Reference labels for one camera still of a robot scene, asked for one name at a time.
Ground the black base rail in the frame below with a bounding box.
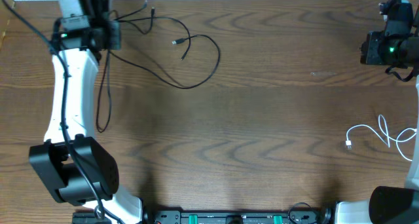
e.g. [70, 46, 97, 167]
[71, 209, 335, 224]

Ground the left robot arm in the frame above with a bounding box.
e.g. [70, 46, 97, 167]
[29, 0, 145, 223]

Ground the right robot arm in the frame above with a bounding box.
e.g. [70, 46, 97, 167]
[334, 20, 418, 224]

